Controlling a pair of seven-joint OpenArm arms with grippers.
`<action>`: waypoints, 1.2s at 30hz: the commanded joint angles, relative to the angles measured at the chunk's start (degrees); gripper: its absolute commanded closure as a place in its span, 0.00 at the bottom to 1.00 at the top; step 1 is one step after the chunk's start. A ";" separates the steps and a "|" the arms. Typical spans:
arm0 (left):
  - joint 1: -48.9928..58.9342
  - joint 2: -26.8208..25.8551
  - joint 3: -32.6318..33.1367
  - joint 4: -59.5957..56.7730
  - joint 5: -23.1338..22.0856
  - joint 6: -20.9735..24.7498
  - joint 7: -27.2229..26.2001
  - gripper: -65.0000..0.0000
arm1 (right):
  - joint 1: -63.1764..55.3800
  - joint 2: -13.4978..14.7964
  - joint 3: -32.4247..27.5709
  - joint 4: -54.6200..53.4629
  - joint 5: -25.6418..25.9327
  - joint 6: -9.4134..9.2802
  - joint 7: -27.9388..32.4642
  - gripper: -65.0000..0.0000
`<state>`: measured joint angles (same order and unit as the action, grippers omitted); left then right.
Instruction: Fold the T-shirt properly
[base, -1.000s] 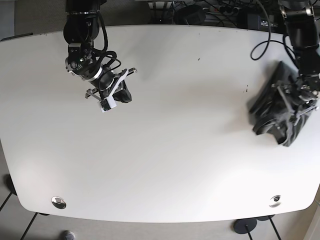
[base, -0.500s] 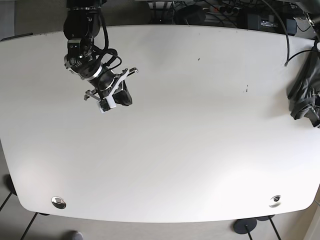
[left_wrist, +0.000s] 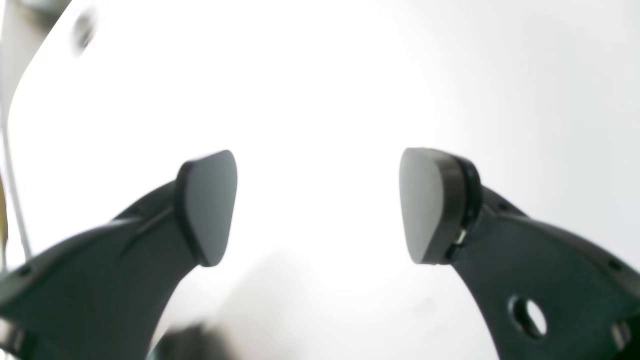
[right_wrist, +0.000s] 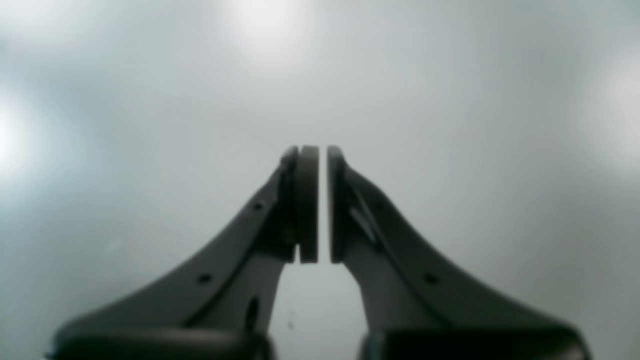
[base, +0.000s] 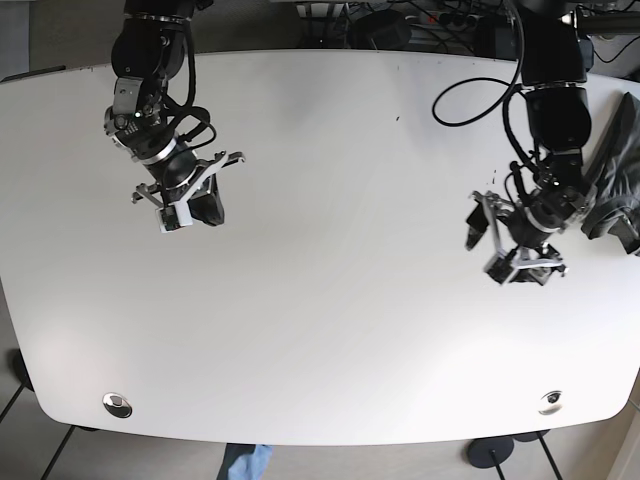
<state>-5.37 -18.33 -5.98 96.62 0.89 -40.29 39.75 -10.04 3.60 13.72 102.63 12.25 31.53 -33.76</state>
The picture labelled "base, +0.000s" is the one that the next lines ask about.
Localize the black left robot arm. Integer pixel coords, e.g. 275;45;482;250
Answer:
465;1;595;286

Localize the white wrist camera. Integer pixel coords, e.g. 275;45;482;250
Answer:
484;254;517;285
156;202;193;233

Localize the right chrome table grommet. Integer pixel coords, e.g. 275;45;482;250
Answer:
537;390;563;416

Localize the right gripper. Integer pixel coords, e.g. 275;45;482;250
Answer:
104;104;245;226

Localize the chrome table grommet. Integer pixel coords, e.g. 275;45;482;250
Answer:
537;390;563;416
102;392;133;419

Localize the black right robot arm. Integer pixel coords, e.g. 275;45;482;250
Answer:
104;1;245;233

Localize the light teal T-shirt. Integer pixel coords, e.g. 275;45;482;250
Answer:
581;92;639;256

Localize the black power adapter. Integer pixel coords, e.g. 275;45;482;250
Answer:
347;10;412;50

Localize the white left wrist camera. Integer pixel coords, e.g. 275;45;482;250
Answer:
484;254;517;285

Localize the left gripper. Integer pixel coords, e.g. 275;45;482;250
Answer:
465;183;595;286

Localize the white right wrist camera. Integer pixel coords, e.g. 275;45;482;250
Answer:
156;202;193;233

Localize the black round stand base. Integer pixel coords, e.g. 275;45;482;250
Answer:
466;436;515;469

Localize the left chrome table grommet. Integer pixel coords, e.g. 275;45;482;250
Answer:
102;392;133;419

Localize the black electronics box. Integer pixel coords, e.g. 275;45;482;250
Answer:
473;17;518;61

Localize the blue jeans leg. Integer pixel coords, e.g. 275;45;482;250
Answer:
216;443;273;480

